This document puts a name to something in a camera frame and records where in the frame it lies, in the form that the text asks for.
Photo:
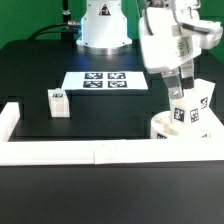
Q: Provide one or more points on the white U-shaped boundary fence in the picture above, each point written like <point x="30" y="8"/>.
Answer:
<point x="99" y="152"/>

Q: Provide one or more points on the white round stool seat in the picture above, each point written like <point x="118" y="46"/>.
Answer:
<point x="163" y="128"/>

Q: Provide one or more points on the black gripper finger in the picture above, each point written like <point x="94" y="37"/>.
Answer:
<point x="173" y="83"/>
<point x="187" y="74"/>

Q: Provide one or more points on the white sheet with tags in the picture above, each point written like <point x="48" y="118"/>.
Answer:
<point x="121" y="80"/>

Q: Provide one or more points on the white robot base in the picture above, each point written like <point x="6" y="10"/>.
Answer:
<point x="104" y="29"/>

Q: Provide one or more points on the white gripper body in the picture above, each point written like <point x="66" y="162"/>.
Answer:
<point x="171" y="33"/>

